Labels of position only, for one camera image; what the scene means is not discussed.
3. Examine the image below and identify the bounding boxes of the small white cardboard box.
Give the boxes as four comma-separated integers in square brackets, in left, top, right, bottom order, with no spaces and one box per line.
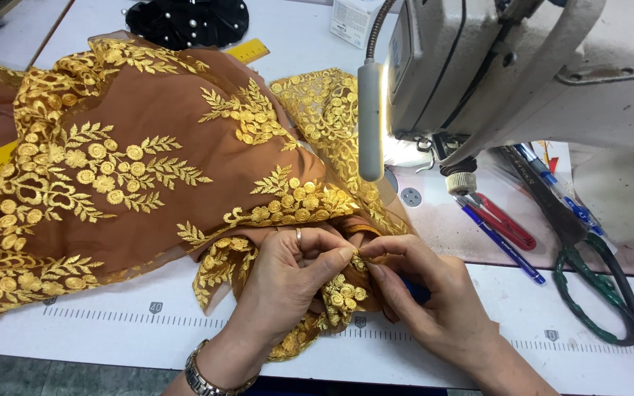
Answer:
[330,0,388,50]

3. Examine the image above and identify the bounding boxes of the silver metal wristwatch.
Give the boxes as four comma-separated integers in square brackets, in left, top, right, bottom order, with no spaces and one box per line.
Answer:
[184,339,260,396]

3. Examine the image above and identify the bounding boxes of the grey gooseneck work lamp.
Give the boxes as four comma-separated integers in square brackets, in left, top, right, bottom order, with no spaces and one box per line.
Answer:
[357,0,399,183]

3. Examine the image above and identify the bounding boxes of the blue pen with clear barrel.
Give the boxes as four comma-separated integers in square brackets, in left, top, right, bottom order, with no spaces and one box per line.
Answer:
[514,143,605,238]

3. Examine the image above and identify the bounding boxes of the black beaded fabric piece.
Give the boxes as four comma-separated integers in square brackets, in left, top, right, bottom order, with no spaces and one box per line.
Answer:
[125,0,251,52]

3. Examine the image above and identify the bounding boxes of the round grey metal disc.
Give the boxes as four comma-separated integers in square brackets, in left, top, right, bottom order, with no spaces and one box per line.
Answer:
[400,187,423,209]

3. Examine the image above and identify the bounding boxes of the person's left hand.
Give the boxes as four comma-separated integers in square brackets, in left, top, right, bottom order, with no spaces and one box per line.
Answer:
[209,227,359,379]

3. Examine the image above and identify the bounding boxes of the scissors with green wrapped handles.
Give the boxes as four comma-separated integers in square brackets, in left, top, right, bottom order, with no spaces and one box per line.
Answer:
[500,145,634,354]

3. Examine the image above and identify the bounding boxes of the small blue tool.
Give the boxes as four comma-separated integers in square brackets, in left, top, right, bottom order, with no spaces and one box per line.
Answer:
[402,276,432,306]

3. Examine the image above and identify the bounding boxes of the printed measuring scale strip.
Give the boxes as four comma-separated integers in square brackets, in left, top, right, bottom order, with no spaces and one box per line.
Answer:
[41,297,634,359]

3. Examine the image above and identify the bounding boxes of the white industrial sewing machine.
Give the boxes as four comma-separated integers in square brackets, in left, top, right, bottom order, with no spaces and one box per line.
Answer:
[385,0,634,244]

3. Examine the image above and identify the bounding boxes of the person's right hand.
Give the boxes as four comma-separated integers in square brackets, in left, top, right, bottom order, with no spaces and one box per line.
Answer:
[359,235,500,368]

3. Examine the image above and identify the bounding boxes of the brown fabric with gold embroidery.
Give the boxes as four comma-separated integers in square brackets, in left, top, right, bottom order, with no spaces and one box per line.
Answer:
[0,30,416,364]

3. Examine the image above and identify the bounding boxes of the red and white card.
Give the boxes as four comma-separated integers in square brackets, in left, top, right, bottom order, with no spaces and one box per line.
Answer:
[533,140,574,185]

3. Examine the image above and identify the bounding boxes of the red thread snips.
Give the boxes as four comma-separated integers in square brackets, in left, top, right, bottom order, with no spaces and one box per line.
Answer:
[467,192,538,252]

